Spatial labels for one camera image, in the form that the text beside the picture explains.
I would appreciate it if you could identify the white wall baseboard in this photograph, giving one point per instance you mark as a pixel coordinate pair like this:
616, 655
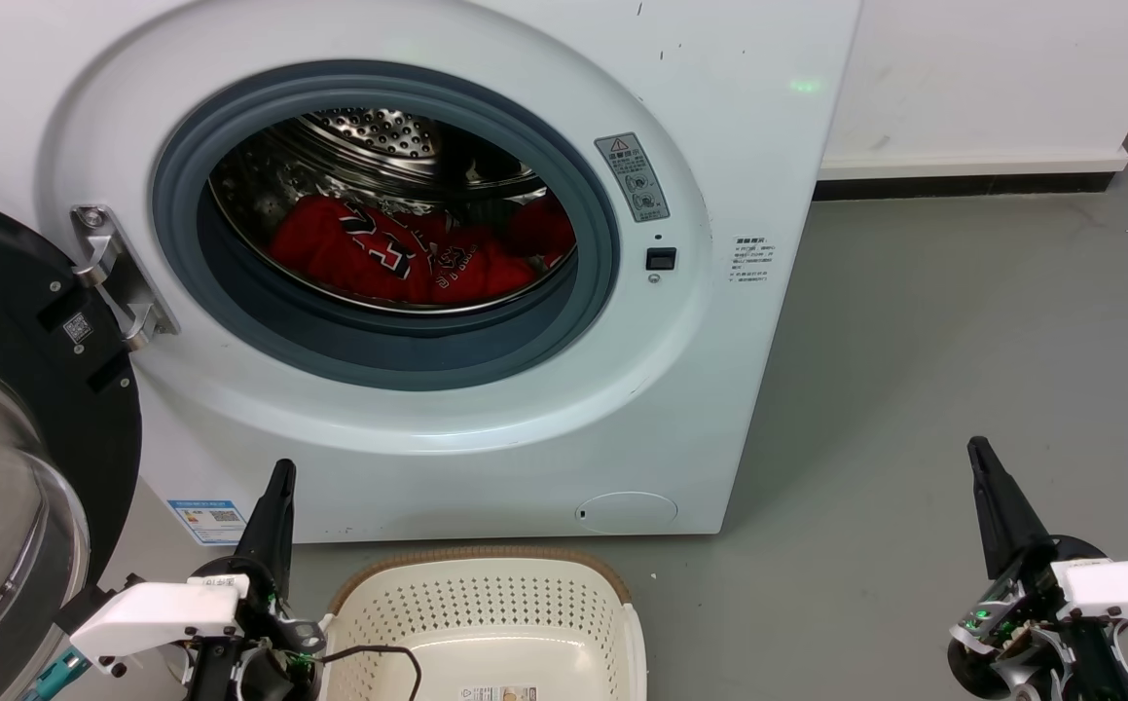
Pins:
972, 166

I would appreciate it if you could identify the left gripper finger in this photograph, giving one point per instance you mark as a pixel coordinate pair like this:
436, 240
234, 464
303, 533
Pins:
285, 531
260, 531

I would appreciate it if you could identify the round white filter cover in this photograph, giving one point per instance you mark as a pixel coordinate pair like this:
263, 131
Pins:
628, 513

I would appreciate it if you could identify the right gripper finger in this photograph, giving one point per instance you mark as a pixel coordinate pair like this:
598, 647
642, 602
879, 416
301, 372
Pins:
994, 516
1023, 516

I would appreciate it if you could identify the white front-load washing machine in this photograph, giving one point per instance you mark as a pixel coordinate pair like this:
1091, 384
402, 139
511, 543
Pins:
719, 389

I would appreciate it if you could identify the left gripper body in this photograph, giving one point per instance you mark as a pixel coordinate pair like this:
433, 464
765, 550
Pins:
267, 672

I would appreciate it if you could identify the silver door hinge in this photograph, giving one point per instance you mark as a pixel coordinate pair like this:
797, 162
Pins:
124, 280

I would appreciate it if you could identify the black door latch socket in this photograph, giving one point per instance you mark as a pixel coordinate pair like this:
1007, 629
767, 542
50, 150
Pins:
661, 259

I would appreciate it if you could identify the black glass washer door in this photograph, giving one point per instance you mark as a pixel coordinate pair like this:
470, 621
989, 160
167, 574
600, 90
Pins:
9, 292

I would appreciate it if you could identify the QR code sticker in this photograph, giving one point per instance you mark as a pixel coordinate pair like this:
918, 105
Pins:
78, 327

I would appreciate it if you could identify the red basketball jersey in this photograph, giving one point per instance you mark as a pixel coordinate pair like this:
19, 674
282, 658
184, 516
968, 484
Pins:
349, 255

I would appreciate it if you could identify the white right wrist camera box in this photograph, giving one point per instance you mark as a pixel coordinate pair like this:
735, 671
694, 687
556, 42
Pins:
1123, 589

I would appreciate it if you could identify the grey rubber door gasket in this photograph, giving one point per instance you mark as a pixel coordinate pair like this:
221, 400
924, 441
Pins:
379, 352

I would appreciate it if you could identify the blue energy label sticker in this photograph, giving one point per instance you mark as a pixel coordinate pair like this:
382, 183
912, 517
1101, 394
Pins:
207, 522

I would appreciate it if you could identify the cream perforated laundry basket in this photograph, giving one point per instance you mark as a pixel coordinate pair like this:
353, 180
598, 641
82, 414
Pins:
486, 613

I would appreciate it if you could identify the small text label sticker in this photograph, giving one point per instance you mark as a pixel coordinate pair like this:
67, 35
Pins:
751, 260

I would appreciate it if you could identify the steel washing machine drum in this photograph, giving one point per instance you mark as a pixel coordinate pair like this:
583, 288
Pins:
379, 131

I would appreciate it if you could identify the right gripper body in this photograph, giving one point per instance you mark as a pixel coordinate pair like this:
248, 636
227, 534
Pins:
1021, 633

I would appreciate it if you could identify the grey warning sticker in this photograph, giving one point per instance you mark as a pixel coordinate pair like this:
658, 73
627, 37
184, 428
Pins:
631, 177

